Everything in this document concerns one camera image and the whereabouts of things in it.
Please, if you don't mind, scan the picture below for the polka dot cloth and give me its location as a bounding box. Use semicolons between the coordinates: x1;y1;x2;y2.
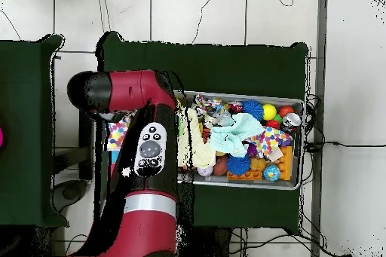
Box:
106;112;135;151
246;126;294;161

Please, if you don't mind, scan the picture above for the cream waffle cloth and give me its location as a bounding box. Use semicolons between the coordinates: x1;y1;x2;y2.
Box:
177;107;217;170

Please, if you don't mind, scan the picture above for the mint waffle cloth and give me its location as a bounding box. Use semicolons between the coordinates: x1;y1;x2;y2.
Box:
209;112;266;158

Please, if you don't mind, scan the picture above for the blue spiky ball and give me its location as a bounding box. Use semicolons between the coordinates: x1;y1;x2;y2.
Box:
241;99;265;121

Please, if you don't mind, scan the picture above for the dark green table cloth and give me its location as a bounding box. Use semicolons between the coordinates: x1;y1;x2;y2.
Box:
0;34;71;228
94;31;310;235

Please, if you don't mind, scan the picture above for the yellow ball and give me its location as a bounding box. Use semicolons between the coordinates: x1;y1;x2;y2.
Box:
262;103;277;121

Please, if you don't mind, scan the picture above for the blue globe ball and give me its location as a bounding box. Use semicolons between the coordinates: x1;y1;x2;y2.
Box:
262;164;281;182

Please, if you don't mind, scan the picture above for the orange ball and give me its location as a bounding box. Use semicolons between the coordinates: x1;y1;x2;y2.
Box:
278;105;296;118

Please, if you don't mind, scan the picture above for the silver can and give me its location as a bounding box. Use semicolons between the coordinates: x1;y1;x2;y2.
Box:
281;112;302;133

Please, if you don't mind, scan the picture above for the orange building block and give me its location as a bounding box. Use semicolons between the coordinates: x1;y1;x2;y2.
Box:
276;145;294;182

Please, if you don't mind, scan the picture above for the grey rounded base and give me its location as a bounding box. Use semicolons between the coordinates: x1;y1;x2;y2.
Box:
52;179;91;213

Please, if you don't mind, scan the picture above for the wire mesh bin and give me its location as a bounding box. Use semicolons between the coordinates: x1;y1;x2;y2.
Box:
174;89;305;191

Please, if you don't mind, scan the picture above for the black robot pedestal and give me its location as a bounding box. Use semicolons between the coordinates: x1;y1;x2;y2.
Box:
177;225;242;257

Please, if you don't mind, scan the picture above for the black power cable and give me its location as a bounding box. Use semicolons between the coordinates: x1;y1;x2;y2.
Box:
303;140;386;153

